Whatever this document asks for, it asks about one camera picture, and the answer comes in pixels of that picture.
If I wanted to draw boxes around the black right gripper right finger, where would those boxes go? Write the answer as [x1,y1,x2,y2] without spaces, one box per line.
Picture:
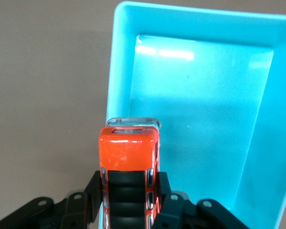
[152,171,249,229]

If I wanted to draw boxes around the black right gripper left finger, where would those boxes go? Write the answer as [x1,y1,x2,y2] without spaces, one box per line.
[0,171,103,229]

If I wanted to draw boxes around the orange toy bus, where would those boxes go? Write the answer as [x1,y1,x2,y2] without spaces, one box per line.
[99,116,162,229]

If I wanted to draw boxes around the blue plastic box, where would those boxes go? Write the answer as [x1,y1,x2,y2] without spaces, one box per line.
[106,0,286,229]

